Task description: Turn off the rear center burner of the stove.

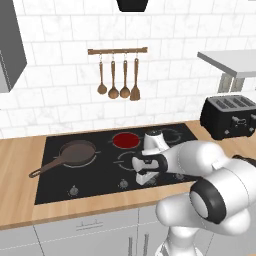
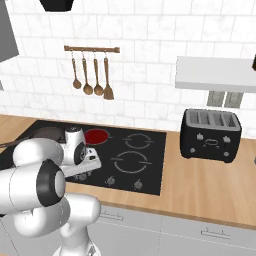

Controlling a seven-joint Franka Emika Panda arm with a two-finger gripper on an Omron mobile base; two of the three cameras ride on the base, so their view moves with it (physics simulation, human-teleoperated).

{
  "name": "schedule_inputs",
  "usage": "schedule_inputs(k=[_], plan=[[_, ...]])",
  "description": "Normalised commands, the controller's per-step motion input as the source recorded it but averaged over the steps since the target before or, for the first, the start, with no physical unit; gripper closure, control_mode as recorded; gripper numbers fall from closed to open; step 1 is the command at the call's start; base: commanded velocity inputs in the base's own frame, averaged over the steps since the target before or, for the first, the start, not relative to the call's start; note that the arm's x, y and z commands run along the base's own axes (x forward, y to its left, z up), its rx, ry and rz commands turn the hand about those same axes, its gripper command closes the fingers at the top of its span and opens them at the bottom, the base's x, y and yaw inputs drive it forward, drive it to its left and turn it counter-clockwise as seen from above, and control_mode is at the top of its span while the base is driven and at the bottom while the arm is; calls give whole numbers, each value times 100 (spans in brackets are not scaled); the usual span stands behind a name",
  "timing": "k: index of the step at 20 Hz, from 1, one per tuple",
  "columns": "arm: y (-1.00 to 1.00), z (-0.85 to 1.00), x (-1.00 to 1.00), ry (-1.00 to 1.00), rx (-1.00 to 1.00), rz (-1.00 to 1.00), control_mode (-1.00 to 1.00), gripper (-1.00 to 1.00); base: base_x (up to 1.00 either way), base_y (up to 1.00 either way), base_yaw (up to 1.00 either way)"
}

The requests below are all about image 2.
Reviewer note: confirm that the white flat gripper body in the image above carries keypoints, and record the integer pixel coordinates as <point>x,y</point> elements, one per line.
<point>83,166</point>

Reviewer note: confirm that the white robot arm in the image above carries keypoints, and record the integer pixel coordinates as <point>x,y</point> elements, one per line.
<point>40,186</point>

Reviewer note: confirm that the grey hob knob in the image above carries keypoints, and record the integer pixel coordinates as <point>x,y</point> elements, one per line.
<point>137,184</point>
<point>110,180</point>
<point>83,176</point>

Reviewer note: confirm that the black hob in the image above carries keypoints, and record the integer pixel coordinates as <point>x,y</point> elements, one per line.
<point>143,160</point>

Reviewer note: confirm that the wooden round ladle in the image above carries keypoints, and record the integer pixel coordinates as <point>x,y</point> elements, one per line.
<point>98,89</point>
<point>87,88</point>

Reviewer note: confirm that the wooden spatula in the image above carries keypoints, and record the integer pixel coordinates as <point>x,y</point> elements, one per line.
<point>108,91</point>

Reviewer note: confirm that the small wooden spoon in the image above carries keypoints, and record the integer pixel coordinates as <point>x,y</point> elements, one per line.
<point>76,81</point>

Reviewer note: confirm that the grey drawer front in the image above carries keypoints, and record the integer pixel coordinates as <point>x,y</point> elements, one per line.
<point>206,243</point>
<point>133,236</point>

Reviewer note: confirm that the black four-slot toaster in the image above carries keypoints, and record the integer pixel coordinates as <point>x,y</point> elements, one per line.
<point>210,140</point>

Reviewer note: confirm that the black range hood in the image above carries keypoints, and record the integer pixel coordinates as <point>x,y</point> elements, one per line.
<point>56,5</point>

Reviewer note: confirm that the dark object on shelf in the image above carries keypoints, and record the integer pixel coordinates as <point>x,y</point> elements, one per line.
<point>254,63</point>

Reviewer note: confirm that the wooden wall rail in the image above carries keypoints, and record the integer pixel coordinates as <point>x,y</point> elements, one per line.
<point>91,49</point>

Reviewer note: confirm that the grey wall socket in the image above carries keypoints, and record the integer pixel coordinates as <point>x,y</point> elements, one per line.
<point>215,99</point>
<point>233,100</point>

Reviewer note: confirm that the grey wall cupboard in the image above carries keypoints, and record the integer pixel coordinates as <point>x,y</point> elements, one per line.
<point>7,30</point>

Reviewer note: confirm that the white wall shelf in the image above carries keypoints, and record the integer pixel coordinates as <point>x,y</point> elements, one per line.
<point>213,75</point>

